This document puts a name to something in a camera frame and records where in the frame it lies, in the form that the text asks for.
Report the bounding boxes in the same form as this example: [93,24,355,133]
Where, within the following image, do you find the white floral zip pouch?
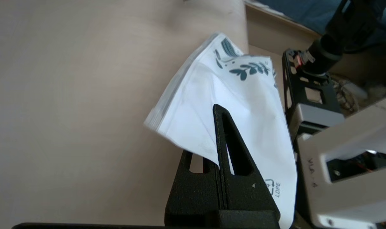
[144,32,298,229]

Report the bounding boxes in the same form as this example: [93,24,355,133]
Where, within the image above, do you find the tangle of floor cables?
[330,75,368,116]

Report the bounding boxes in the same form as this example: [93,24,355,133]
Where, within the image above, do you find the beige wooden desk with hutch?
[0,0,250,226]

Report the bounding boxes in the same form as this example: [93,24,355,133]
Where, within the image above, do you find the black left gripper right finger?
[213,104,281,223]

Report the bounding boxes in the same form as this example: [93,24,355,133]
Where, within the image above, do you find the blue bed mattress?
[260,0,386,48]

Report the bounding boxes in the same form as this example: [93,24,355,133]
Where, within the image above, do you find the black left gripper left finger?
[165,149,225,225]

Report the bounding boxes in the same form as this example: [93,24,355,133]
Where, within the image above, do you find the black robot torso column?
[296,0,386,75]

